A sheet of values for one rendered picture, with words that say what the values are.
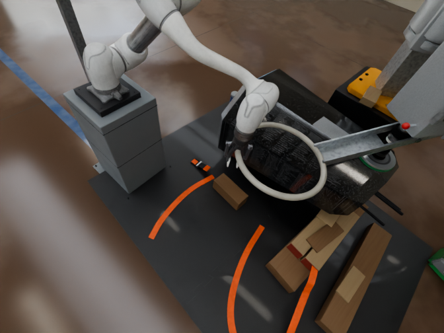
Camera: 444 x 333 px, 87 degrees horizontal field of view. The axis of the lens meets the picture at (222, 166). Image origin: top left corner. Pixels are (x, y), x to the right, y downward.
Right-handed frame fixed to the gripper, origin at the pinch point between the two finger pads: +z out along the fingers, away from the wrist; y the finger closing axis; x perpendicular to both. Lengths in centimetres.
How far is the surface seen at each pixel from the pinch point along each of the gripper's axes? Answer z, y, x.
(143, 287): 88, -43, -49
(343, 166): 5, 69, 13
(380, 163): -5, 85, 10
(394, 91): -9, 124, 85
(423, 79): -52, 72, 19
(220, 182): 70, 3, 31
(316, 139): 3, 54, 30
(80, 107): 9, -92, 31
